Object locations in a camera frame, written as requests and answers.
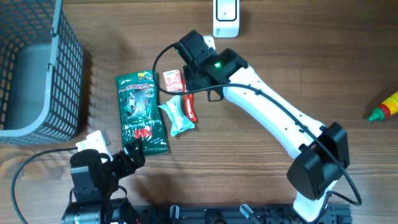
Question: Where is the red Kleenex tissue pack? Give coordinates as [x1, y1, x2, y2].
[163, 70, 183, 92]

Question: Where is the red Nescafe coffee stick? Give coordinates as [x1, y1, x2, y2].
[184, 94, 198, 123]

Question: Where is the green snack bag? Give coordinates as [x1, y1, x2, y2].
[115, 70, 169, 156]

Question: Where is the teal wet wipes pack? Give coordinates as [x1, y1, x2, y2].
[159, 95, 195, 137]

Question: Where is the red sauce bottle green cap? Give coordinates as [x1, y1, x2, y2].
[368, 92, 397, 122]

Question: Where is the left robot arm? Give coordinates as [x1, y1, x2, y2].
[61, 139, 146, 224]

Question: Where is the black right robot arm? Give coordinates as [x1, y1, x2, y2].
[173, 30, 349, 222]

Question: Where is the white barcode scanner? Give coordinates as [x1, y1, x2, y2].
[213, 0, 240, 38]

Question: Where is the grey plastic mesh basket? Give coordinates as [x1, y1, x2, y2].
[1, 0, 84, 145]

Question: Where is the black left camera cable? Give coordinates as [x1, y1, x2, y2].
[11, 147, 78, 224]

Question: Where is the black camera cable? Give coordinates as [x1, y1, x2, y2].
[152, 43, 363, 207]
[11, 147, 78, 224]

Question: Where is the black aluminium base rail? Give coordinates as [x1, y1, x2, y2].
[124, 203, 353, 224]

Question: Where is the black right camera cable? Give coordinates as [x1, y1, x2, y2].
[152, 43, 363, 207]

